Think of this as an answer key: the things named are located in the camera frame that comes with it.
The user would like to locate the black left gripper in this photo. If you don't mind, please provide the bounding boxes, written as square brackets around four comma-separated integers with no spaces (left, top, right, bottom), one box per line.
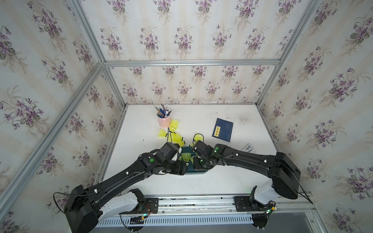
[162,160,191,176]

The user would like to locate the teal plastic storage box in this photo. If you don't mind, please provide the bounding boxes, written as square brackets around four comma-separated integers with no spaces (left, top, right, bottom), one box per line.
[181,147,207,175]

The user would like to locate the yellow shuttlecock one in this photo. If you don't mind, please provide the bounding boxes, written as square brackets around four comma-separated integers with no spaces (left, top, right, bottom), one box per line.
[169,119,180,132]

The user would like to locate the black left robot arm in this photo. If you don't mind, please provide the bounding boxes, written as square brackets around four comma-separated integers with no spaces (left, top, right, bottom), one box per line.
[64,151,187,233]

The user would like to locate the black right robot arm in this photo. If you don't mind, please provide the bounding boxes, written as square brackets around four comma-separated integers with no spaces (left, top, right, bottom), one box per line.
[191,141,301,205]

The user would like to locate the yellow shuttlecock six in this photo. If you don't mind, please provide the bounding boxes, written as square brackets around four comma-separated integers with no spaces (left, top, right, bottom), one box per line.
[179,152,191,163]

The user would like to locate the yellow shuttlecock four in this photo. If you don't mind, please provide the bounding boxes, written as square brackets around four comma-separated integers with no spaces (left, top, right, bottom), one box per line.
[191,133,205,146]

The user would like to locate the blue book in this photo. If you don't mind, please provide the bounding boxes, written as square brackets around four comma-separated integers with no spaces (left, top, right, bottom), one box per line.
[212,118,234,142]

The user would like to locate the yellow shuttlecock five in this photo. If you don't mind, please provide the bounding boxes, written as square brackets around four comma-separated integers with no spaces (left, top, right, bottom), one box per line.
[158,129,168,137]

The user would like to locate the red blue white packet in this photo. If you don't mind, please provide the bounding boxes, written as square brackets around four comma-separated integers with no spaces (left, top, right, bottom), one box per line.
[242,143,254,152]

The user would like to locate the pink pen cup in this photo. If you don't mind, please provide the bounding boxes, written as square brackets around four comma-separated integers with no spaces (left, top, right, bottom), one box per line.
[158,116,172,128]

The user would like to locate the pens in cup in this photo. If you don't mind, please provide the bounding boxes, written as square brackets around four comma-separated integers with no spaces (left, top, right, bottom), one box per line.
[154,103,172,119]

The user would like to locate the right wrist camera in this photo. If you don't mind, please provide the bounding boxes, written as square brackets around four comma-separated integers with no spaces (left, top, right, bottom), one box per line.
[192,140,213,160]

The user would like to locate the aluminium front rail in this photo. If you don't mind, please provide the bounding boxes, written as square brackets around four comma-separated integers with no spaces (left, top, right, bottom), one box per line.
[74,193,317,217]

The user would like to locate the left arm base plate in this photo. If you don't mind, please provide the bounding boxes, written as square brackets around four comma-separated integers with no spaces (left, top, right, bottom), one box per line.
[120,198,159,215]

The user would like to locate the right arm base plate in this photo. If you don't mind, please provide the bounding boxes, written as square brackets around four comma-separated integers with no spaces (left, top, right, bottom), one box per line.
[234,196,275,212]

